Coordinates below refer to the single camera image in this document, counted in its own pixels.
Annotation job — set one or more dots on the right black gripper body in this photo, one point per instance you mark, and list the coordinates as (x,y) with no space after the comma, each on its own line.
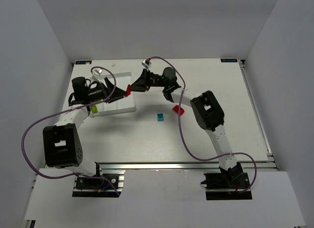
(147,80)

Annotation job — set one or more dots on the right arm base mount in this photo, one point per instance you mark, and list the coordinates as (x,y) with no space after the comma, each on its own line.
(218,188)

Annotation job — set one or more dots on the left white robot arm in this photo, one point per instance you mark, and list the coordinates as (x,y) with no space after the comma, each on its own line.
(62,146)

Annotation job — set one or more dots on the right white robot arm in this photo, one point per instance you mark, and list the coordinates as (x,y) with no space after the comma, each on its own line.
(207,112)

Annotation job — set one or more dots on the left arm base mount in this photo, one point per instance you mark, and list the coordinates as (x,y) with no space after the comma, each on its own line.
(99,188)

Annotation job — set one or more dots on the small blue lego brick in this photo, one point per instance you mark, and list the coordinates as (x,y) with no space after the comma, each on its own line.
(160,117)

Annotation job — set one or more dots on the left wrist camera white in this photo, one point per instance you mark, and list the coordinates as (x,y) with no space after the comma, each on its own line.
(96,74)

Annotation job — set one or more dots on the blue corner label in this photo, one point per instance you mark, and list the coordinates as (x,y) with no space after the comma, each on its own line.
(228,60)
(83,62)

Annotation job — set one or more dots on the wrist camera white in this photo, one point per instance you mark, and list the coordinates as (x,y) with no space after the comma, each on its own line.
(96,74)
(146,63)

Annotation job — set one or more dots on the red long lego brick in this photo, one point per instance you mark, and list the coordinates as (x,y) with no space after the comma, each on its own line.
(128,91)

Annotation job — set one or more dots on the white divided sorting tray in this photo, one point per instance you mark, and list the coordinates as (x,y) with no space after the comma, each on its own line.
(127,104)

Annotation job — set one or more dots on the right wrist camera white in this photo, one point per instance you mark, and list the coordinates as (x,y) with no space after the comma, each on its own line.
(146,63)

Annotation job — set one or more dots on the left blue corner label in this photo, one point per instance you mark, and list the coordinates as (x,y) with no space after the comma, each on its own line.
(83,62)

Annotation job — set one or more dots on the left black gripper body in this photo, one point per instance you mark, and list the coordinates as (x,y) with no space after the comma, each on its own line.
(106,89)

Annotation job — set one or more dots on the red sloped lego brick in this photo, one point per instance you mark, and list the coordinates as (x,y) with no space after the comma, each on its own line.
(178,110)

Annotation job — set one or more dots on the right blue corner label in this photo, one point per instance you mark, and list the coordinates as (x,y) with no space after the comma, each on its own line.
(228,60)

